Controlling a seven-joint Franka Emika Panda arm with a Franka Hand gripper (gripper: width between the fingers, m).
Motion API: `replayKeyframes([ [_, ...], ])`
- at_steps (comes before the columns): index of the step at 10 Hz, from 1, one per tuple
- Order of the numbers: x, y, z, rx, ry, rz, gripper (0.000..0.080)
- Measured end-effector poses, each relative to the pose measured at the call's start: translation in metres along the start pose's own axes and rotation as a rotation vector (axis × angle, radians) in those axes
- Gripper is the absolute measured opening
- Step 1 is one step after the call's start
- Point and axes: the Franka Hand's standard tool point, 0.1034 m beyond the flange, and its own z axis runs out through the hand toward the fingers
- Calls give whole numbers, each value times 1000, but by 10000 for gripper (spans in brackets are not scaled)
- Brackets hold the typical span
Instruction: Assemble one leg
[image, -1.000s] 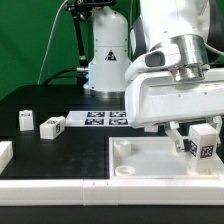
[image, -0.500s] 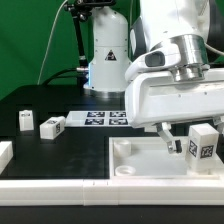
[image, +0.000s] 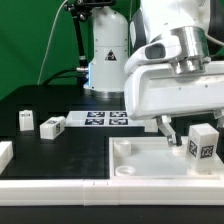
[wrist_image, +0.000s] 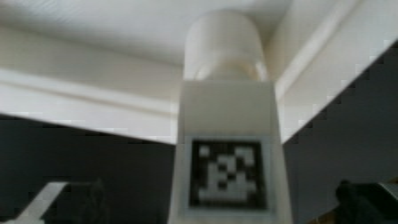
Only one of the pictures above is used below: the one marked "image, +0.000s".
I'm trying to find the white cable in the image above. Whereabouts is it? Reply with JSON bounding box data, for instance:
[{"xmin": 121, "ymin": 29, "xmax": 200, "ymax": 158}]
[{"xmin": 37, "ymin": 0, "xmax": 69, "ymax": 86}]

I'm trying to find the white front fence wall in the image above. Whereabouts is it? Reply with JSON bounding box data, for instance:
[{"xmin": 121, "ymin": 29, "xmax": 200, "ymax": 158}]
[{"xmin": 0, "ymin": 180, "xmax": 224, "ymax": 206}]

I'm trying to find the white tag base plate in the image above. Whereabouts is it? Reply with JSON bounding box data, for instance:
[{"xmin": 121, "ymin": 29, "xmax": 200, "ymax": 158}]
[{"xmin": 66, "ymin": 111, "xmax": 144, "ymax": 127}]

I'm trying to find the white square table top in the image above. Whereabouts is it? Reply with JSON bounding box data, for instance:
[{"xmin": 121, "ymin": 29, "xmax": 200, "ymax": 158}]
[{"xmin": 109, "ymin": 137, "xmax": 224, "ymax": 179}]

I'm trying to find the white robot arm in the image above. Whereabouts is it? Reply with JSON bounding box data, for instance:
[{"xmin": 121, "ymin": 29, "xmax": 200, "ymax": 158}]
[{"xmin": 84, "ymin": 0, "xmax": 224, "ymax": 144}]

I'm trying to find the white left fence piece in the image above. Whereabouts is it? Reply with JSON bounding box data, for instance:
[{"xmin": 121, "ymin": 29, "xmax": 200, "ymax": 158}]
[{"xmin": 0, "ymin": 141, "xmax": 13, "ymax": 174}]

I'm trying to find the black cable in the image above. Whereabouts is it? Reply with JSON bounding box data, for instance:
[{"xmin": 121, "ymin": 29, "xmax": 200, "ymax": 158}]
[{"xmin": 43, "ymin": 67, "xmax": 88, "ymax": 86}]

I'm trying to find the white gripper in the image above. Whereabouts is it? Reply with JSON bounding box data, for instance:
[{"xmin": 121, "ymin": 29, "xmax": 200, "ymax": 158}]
[{"xmin": 124, "ymin": 35, "xmax": 224, "ymax": 147}]

